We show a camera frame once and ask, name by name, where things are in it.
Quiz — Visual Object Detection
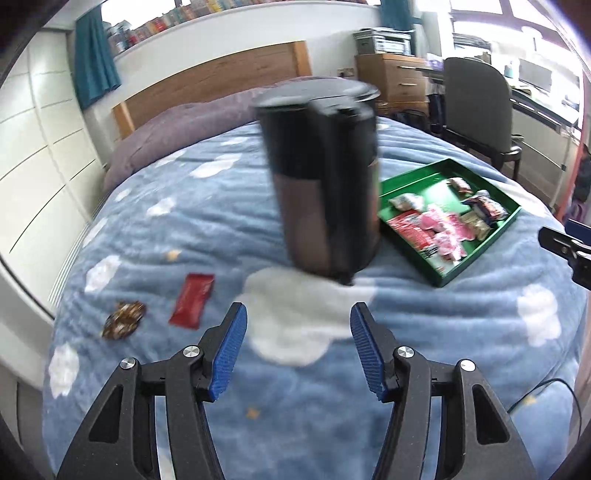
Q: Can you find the white wardrobe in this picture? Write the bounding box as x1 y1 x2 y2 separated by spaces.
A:
0 28 112 320

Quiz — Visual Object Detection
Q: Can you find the white and blue candy wrapper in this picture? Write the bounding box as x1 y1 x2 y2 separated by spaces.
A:
390 193 424 212

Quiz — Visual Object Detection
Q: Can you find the white desk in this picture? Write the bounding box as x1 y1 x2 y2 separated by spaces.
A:
508 83 583 172

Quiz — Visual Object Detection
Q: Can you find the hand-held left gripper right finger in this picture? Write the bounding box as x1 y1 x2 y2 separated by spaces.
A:
350 302 539 480

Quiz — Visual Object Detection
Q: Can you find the black cable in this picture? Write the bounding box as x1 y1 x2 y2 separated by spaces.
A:
508 378 583 462

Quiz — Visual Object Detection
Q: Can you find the blue cloud print blanket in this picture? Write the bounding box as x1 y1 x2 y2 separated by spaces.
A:
41 115 583 480

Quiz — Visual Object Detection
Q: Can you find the wooden headboard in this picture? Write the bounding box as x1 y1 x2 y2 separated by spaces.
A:
112 41 312 139

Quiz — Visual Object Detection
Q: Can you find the pink candy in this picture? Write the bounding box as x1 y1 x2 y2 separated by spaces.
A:
434 231 467 261
418 205 446 232
443 215 476 241

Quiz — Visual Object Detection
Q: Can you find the brown patterned candy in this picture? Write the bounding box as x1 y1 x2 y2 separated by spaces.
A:
102 301 147 341

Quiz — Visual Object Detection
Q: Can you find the black and steel electric kettle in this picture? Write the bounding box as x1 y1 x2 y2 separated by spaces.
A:
252 78 383 287

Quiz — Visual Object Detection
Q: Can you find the black backpack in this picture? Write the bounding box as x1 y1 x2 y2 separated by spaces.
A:
383 106 435 132

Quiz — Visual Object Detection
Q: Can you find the dark red snack packet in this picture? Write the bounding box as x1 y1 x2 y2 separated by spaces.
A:
168 273 215 330

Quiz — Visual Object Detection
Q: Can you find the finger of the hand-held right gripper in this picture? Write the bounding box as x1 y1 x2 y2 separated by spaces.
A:
567 220 591 244
538 227 591 262

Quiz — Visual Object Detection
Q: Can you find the green tray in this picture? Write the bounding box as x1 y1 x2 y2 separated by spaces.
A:
378 158 522 288

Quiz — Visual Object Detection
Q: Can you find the grey office chair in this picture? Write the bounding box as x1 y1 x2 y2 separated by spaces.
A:
436 56 525 178

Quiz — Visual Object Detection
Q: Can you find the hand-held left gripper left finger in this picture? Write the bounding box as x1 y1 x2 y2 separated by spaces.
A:
55 301 249 480

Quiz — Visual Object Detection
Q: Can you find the white printer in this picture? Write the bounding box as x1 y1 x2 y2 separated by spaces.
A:
353 28 413 56

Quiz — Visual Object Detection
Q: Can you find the teal curtain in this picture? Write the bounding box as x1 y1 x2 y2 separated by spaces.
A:
74 9 122 110
381 0 414 33

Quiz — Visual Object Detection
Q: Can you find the gold candy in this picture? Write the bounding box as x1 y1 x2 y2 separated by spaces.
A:
462 211 491 241

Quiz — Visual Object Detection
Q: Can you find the white tower appliance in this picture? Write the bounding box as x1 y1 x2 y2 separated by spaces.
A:
418 9 444 57

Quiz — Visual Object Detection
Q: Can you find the red and white snack packet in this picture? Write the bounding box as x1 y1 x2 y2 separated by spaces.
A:
387 210 444 273

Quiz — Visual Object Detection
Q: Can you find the row of books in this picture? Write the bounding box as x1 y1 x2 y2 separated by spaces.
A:
108 0 370 54

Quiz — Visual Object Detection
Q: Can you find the grey laptop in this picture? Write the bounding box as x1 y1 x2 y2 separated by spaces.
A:
518 58 554 90

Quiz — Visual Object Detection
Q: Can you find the wooden dresser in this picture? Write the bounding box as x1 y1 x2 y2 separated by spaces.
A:
355 53 437 116

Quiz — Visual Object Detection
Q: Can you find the purple pillow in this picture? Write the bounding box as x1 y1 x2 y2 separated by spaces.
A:
104 88 393 185

